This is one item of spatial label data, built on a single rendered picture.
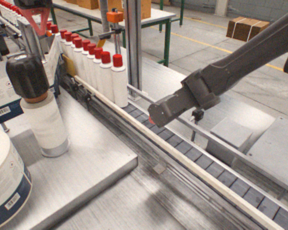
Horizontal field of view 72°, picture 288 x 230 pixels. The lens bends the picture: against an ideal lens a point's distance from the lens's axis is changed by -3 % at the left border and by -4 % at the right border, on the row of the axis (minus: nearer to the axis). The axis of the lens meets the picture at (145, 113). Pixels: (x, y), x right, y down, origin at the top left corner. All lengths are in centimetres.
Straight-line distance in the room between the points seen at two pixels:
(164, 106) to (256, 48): 20
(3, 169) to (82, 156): 22
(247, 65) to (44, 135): 51
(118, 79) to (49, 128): 28
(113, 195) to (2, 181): 27
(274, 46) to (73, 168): 55
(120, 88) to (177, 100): 34
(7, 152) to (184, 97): 40
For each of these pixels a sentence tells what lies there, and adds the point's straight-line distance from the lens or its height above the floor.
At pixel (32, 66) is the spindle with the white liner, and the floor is 116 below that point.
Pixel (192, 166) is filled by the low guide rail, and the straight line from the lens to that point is 57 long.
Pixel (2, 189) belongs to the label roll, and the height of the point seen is 97.
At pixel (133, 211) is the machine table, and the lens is 59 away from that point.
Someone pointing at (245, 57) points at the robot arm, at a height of 123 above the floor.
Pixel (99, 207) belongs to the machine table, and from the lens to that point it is 60.
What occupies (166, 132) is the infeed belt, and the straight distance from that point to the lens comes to 70.
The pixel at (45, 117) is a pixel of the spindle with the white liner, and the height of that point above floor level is 103.
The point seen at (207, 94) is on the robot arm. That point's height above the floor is 113.
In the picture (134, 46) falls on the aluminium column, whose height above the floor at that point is 107.
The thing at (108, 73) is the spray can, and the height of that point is 102.
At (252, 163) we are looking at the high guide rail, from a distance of 56.
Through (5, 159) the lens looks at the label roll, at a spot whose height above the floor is 102.
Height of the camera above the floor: 136
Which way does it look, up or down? 39 degrees down
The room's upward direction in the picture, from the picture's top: straight up
